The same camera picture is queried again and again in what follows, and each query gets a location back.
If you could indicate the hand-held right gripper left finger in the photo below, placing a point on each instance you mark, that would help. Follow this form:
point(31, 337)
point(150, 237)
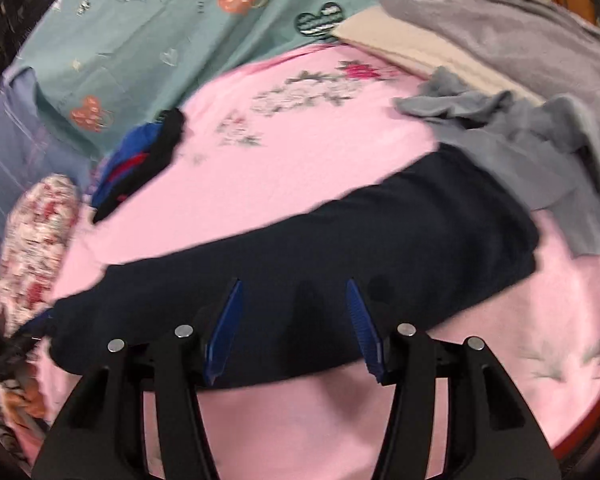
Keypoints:
point(225, 327)

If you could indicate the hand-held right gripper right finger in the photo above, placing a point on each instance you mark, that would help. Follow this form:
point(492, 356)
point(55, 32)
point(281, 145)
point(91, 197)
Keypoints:
point(362, 322)

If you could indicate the dark navy pants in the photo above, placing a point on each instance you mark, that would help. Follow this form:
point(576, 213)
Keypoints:
point(380, 230)

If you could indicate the pink floral bedsheet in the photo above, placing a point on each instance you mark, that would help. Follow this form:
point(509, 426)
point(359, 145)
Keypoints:
point(305, 160)

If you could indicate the blue red black garment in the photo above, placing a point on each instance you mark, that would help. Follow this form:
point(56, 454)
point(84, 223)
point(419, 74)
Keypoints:
point(165, 140)

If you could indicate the red floral pillow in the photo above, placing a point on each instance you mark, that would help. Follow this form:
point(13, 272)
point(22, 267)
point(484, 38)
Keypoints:
point(35, 240)

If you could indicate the dark patterned cloth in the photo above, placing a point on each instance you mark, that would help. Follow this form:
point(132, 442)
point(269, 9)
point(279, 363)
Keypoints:
point(10, 400)

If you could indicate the blue-grey crumpled garment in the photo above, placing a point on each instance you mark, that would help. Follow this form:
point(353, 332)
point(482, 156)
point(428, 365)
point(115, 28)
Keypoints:
point(530, 150)

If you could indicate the blue plaid pillow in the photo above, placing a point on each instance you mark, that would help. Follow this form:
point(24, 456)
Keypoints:
point(20, 160)

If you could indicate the beige folded cloth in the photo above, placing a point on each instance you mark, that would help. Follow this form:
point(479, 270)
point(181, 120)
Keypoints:
point(405, 45)

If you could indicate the teal printed quilt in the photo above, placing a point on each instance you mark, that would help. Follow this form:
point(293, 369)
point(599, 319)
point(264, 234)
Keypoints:
point(155, 20)

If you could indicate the lilac-grey sweater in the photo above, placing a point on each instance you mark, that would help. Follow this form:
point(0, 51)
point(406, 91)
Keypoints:
point(505, 25)

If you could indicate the black framed picture panel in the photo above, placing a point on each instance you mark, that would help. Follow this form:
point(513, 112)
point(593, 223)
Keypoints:
point(10, 25)

